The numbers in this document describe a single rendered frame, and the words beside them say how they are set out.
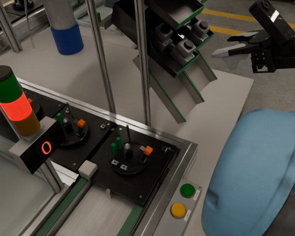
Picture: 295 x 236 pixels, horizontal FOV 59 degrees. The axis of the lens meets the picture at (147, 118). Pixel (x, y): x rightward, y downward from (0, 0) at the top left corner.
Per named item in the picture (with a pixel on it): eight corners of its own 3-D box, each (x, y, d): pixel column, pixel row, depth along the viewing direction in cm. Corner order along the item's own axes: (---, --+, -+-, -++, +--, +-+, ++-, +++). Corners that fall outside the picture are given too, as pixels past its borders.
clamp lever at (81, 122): (84, 132, 93) (85, 121, 87) (80, 136, 92) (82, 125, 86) (75, 127, 93) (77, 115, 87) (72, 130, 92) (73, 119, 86)
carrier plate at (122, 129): (177, 149, 91) (177, 145, 90) (143, 208, 77) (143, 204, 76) (119, 127, 100) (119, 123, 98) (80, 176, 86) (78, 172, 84)
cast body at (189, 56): (191, 62, 86) (201, 47, 80) (183, 67, 84) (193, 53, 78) (173, 44, 87) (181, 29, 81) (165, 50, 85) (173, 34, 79)
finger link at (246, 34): (231, 55, 76) (255, 58, 68) (225, 36, 73) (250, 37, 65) (239, 50, 77) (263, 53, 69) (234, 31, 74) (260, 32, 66)
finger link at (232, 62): (214, 76, 69) (251, 68, 65) (208, 55, 66) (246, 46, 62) (216, 70, 71) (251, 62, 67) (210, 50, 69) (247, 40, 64)
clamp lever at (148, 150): (146, 159, 84) (153, 149, 77) (143, 164, 82) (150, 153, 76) (137, 152, 84) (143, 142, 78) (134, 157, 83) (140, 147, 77)
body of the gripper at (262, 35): (249, 74, 66) (303, 72, 57) (242, 42, 62) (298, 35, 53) (261, 59, 70) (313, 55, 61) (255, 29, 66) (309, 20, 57)
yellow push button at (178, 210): (187, 209, 76) (187, 206, 75) (181, 221, 74) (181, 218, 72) (174, 203, 77) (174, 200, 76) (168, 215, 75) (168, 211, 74)
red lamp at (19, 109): (37, 108, 56) (28, 91, 53) (19, 124, 53) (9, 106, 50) (21, 102, 58) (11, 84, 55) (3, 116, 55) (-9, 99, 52)
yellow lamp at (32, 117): (45, 124, 60) (37, 109, 56) (28, 139, 57) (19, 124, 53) (29, 117, 62) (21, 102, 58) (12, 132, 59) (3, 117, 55)
